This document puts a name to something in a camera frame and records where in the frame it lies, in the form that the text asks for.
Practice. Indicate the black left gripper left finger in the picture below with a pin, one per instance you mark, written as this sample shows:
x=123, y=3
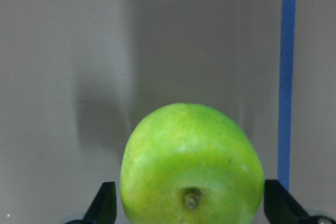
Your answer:
x=103, y=209

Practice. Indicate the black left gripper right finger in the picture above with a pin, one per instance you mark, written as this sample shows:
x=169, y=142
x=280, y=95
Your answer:
x=280, y=206

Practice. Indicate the green apple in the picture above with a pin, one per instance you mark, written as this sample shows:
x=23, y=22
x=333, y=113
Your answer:
x=188, y=163

